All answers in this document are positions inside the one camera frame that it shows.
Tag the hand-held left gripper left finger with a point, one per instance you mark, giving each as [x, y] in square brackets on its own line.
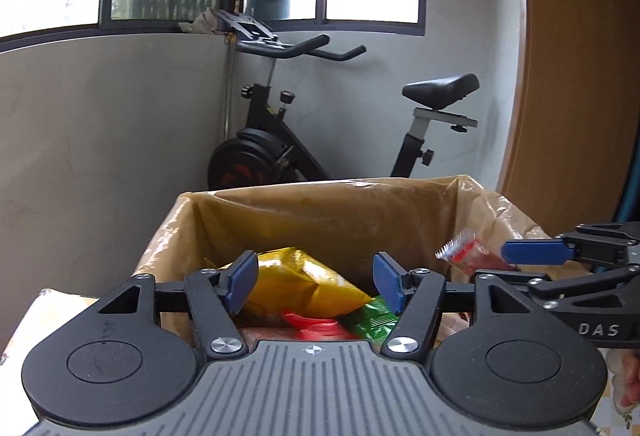
[240, 278]

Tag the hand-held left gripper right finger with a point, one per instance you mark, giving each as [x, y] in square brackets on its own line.
[390, 281]

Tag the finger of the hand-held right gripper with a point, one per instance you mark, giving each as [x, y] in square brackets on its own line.
[535, 251]
[510, 276]

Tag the red snack sachet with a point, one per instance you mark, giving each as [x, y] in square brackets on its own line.
[475, 256]

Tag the green snack packet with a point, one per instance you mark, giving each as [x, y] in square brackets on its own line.
[370, 321]

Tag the yellow snack packet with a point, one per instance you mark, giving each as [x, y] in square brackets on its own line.
[300, 286]

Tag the brown cardboard box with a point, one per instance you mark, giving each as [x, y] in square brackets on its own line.
[325, 216]

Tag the person's right hand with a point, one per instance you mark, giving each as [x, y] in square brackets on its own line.
[627, 376]

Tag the clear plastic liner bag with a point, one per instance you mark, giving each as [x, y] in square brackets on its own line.
[165, 236]

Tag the red snack packet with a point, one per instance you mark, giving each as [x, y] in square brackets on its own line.
[315, 326]

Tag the blue cloth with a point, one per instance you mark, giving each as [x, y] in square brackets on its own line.
[631, 196]

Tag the black exercise bike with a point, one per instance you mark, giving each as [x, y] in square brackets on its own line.
[255, 151]

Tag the wooden door panel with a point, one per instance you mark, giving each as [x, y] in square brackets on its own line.
[575, 91]

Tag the thin metal pole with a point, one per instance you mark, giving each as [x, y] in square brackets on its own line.
[229, 91]

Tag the crumpled beige cloth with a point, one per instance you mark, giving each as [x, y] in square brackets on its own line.
[200, 24]

